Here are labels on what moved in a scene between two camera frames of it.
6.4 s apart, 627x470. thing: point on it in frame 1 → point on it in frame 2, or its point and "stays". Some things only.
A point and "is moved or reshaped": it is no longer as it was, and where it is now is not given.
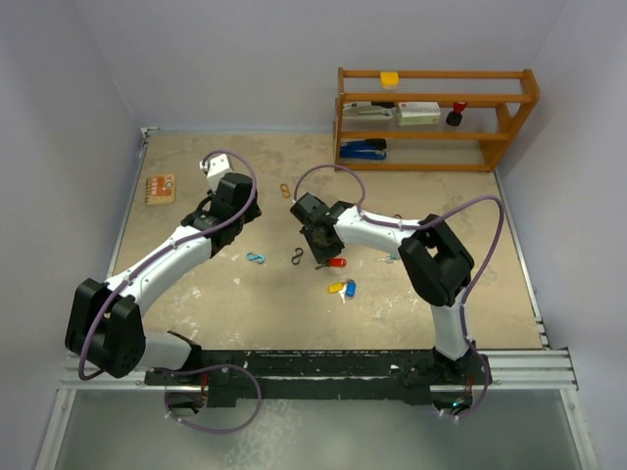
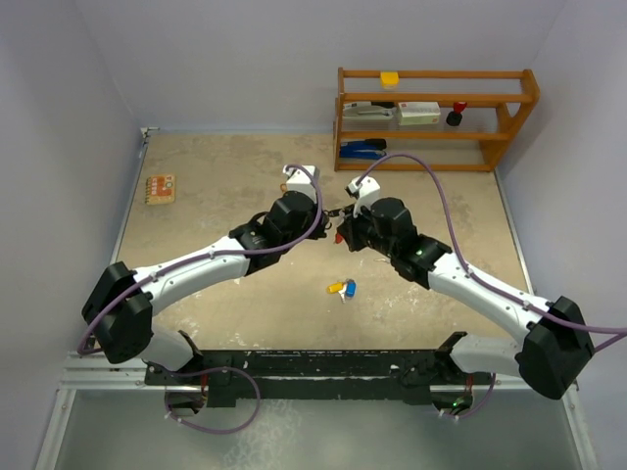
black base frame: (227, 373) stays
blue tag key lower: (351, 288) stays
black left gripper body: (246, 216) → (316, 232)
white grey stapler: (365, 113) stays
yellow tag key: (335, 287) stays
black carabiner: (296, 258) is moved or reshaped
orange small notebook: (160, 189) stays
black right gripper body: (321, 252) → (362, 231)
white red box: (418, 113) stays
